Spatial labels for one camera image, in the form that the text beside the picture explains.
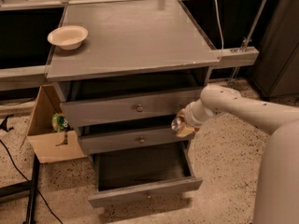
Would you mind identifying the dark grey cabinet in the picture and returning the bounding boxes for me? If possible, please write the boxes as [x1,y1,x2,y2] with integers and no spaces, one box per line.
[251,0,299,97]

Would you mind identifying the grey middle drawer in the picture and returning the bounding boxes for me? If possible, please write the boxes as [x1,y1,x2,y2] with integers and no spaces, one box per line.
[78,119,194,154]

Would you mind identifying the black floor cable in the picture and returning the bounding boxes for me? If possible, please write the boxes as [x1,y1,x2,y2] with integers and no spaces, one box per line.
[0,114,64,224]

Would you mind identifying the white hanging cable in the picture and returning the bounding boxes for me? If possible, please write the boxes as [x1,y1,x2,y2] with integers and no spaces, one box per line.
[201,0,225,62]

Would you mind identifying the red coke can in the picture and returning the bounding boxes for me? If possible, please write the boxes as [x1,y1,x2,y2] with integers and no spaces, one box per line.
[171,117,199,133]

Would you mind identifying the grey drawer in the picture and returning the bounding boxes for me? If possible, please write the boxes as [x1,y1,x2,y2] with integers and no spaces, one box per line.
[61,87,202,127]
[78,119,194,154]
[89,141,202,208]

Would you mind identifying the diagonal metal rod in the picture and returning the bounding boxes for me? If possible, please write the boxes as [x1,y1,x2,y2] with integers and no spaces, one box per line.
[228,0,267,87]

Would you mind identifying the grey bottom drawer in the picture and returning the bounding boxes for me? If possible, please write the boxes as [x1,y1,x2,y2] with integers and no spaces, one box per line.
[89,141,202,208]

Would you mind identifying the green chip bag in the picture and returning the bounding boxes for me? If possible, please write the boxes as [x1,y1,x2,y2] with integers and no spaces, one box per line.
[51,113,70,133]

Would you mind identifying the white bowl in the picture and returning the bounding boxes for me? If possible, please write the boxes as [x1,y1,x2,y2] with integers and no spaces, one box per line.
[48,25,88,50]

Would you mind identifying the black metal floor stand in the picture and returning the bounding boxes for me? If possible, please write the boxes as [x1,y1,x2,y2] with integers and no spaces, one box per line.
[0,156,40,224]

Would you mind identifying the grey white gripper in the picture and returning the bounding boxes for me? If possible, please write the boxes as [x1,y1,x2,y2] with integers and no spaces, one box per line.
[176,100,216,137]

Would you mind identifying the grey top drawer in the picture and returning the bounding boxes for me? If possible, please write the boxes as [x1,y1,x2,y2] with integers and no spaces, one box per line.
[61,87,202,127]

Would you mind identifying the grey drawer cabinet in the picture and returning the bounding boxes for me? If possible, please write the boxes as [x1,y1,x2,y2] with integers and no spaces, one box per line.
[46,0,219,209]

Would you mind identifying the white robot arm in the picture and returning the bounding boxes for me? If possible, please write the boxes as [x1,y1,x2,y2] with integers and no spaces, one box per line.
[171,84,299,224]

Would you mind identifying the cardboard box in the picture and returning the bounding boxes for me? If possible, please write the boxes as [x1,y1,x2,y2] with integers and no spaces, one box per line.
[27,85,85,163]

